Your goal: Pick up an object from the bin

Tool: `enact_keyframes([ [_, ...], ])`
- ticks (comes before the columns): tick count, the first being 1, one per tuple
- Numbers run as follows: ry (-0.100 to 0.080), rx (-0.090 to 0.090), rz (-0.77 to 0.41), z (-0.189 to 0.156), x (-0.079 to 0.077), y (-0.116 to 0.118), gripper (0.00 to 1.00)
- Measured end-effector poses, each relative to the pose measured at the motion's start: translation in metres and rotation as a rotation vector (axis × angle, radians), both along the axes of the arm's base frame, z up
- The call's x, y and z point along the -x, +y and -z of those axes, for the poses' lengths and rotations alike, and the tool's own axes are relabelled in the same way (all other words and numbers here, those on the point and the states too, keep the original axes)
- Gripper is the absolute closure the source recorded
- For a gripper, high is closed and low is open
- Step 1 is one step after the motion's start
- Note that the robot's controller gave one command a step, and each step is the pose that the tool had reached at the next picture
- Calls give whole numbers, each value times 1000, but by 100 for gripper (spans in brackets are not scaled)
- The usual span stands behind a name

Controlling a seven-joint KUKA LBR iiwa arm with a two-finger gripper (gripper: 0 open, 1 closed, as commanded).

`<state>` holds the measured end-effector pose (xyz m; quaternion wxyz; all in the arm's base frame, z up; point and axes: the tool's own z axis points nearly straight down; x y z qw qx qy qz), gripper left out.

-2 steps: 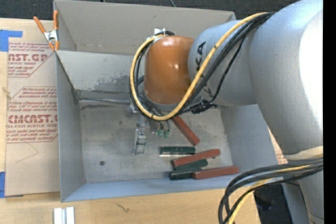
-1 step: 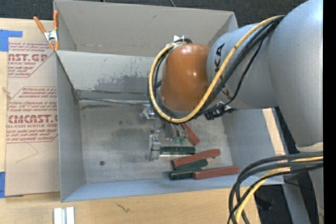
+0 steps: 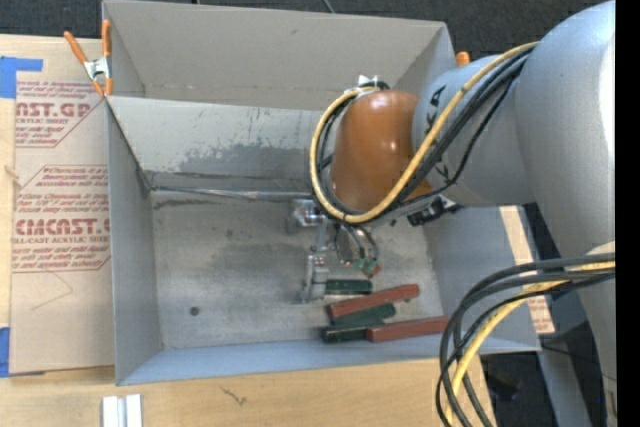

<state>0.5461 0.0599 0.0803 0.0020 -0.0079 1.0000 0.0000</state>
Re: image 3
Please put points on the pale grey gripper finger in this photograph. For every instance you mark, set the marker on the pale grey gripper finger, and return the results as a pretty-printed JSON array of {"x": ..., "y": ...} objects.
[
  {"x": 308, "y": 285},
  {"x": 322, "y": 280}
]

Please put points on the dark green flat block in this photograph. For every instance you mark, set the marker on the dark green flat block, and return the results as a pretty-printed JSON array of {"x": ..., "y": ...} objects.
[
  {"x": 344, "y": 334},
  {"x": 367, "y": 315},
  {"x": 350, "y": 286}
]

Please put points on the red-brown flat block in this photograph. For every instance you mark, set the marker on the red-brown flat block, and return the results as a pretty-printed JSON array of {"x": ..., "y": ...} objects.
[
  {"x": 372, "y": 301},
  {"x": 407, "y": 329}
]

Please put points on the grey metal bin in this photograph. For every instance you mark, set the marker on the grey metal bin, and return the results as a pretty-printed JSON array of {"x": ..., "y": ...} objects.
[{"x": 220, "y": 265}]

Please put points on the brown cardboard board red print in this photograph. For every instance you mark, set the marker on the brown cardboard board red print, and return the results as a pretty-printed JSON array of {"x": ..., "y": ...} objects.
[{"x": 55, "y": 295}]

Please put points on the black cylinder on white bracket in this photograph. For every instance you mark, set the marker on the black cylinder on white bracket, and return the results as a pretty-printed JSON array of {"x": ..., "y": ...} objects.
[{"x": 429, "y": 212}]

